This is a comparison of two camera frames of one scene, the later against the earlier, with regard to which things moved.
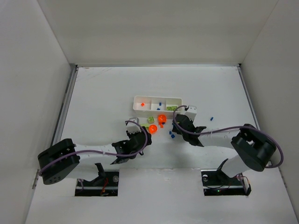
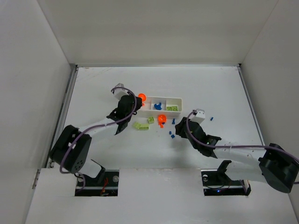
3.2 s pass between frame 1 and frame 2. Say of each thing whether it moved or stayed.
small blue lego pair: stayed
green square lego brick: stayed
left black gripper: moved
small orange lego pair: stayed
